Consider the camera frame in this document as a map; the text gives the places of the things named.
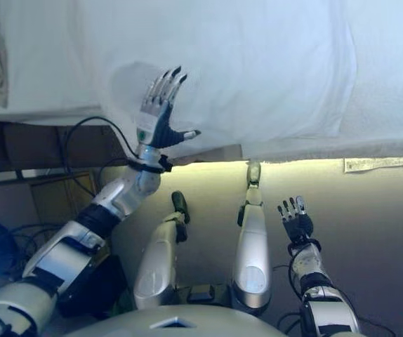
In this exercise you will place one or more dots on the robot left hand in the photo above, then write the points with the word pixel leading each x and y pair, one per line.
pixel 159 123

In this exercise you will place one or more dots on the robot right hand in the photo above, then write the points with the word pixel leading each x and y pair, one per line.
pixel 298 226

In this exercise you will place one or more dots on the white duvet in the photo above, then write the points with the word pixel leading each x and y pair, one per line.
pixel 240 52

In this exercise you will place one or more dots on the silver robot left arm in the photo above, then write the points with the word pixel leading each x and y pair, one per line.
pixel 64 252

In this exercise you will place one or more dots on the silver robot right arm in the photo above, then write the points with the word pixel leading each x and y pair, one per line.
pixel 324 302

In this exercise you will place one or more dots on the silver robot right leg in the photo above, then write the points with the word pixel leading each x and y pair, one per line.
pixel 252 252

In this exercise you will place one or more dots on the silver robot leg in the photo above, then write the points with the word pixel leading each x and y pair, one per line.
pixel 252 252
pixel 156 259

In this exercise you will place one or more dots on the printed paper sheet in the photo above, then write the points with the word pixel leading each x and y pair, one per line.
pixel 384 164

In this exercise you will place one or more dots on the white terry blanket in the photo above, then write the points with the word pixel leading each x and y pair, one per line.
pixel 380 140

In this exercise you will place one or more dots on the white fitted sheet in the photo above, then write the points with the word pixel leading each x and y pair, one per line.
pixel 29 114

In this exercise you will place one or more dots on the wooden nightstand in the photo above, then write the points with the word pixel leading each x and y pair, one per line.
pixel 47 200

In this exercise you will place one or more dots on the silver robot left leg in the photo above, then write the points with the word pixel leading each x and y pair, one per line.
pixel 156 259

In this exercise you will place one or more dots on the grey robot torso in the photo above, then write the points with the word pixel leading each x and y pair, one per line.
pixel 173 321

